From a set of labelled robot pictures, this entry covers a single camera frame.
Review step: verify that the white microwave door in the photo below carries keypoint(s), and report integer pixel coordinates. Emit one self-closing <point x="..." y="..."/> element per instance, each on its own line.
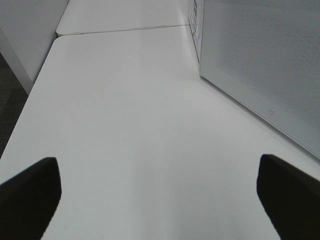
<point x="266" y="55"/>

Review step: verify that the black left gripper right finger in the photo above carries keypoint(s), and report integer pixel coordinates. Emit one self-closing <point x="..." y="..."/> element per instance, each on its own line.
<point x="290" y="198"/>

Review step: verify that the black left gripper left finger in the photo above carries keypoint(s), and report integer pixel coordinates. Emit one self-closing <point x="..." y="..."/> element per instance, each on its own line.
<point x="29" y="199"/>

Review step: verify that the white microwave oven body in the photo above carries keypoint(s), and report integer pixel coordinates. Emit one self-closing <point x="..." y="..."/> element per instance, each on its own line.
<point x="195" y="16"/>

